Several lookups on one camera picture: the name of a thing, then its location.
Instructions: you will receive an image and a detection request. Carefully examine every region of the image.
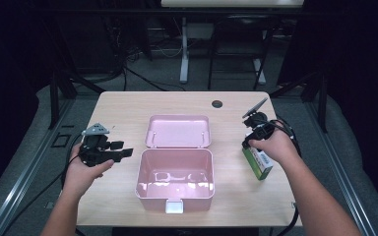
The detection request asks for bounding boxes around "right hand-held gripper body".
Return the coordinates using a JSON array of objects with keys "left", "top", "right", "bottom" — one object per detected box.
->
[{"left": 241, "top": 96, "right": 277, "bottom": 141}]

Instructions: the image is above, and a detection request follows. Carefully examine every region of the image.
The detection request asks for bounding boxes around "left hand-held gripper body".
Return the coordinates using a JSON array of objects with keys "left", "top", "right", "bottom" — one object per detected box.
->
[{"left": 78, "top": 122, "right": 116, "bottom": 168}]

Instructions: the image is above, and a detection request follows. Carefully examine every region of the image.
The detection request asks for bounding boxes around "green white medicine box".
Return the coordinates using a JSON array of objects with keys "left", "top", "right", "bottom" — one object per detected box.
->
[{"left": 241, "top": 132, "right": 274, "bottom": 181}]

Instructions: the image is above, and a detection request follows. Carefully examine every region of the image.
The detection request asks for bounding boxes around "pink storage box white handle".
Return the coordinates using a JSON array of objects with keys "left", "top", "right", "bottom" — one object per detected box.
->
[{"left": 135, "top": 114, "right": 217, "bottom": 215}]

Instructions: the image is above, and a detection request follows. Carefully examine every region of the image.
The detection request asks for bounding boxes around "person's left hand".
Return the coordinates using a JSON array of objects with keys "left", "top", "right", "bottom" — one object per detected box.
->
[{"left": 62, "top": 144, "right": 115, "bottom": 198}]

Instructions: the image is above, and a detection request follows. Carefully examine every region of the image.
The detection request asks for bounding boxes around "person's right hand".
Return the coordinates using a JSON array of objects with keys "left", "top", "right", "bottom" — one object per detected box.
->
[{"left": 248, "top": 122, "right": 298, "bottom": 165}]

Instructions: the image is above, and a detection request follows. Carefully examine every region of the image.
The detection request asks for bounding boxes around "black metal stand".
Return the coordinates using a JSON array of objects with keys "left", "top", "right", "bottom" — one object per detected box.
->
[
  {"left": 47, "top": 70, "right": 106, "bottom": 131},
  {"left": 269, "top": 72, "right": 329, "bottom": 134}
]

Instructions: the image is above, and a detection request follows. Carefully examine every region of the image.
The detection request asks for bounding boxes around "black chair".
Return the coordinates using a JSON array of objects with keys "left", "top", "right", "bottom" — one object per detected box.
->
[{"left": 207, "top": 14, "right": 282, "bottom": 91}]

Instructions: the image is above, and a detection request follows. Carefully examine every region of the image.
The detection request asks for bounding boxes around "dark cabinet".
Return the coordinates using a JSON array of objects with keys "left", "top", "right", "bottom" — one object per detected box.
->
[{"left": 58, "top": 13, "right": 119, "bottom": 74}]

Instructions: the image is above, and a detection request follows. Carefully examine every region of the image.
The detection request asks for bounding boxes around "white desk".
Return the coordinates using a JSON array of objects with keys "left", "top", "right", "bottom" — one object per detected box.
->
[{"left": 160, "top": 0, "right": 305, "bottom": 86}]

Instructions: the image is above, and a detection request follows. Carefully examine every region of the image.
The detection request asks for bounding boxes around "black metal crossbar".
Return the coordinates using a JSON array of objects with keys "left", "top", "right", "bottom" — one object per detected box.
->
[{"left": 29, "top": 8, "right": 309, "bottom": 18}]

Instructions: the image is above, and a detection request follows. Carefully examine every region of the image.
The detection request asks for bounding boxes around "left hand-held gripper cable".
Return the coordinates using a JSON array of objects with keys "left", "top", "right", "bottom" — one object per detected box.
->
[{"left": 60, "top": 133, "right": 84, "bottom": 191}]

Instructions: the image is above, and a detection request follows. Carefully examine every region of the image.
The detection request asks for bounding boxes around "hand-held gripper cable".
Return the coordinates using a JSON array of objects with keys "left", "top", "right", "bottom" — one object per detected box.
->
[
  {"left": 267, "top": 118, "right": 303, "bottom": 236},
  {"left": 60, "top": 133, "right": 84, "bottom": 191}
]

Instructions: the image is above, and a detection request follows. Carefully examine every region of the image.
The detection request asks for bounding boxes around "right hand-held gripper cable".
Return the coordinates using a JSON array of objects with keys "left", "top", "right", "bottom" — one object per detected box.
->
[{"left": 267, "top": 118, "right": 303, "bottom": 236}]

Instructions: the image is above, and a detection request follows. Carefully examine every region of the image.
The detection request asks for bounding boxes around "aluminium floor rail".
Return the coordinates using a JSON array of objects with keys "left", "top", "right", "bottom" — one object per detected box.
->
[
  {"left": 304, "top": 101, "right": 378, "bottom": 236},
  {"left": 0, "top": 97, "right": 77, "bottom": 236}
]

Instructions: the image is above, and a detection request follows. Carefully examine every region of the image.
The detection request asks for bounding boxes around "thin black floor cable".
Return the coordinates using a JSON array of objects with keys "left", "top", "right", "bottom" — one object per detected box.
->
[{"left": 1, "top": 173, "right": 67, "bottom": 236}]

